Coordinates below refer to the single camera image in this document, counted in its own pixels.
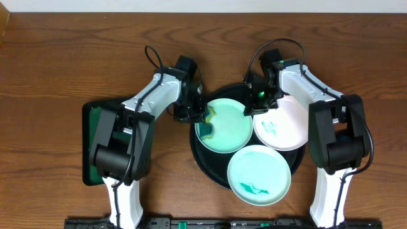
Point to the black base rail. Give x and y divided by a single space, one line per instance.
166 223

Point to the pink white plate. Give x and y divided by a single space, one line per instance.
284 128

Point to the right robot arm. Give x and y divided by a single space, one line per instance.
338 136

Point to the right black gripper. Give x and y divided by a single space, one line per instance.
253 107

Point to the mint green plate top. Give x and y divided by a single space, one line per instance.
232 129

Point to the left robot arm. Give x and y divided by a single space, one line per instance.
123 138

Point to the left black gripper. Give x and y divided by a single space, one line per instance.
193 114

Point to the round black tray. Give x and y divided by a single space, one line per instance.
214 165

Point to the black rectangular sponge tray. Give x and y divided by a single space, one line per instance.
90 118

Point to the mint green plate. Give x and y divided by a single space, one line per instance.
259 175
232 129

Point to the mint green plate bottom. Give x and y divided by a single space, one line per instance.
259 175

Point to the green scouring sponge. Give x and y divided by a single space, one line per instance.
206 129

